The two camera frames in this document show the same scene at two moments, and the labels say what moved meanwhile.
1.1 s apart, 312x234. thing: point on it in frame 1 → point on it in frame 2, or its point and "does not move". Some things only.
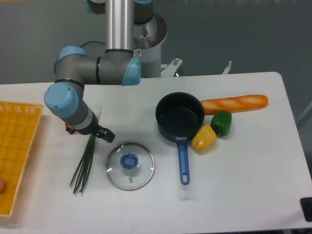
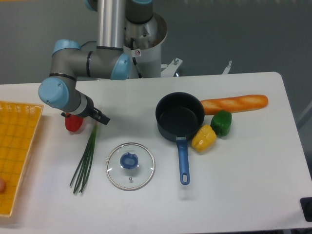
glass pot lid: [130, 166] does not move
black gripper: [94, 128] → [91, 111]
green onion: [82, 173] does not move
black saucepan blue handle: [179, 115] does not move
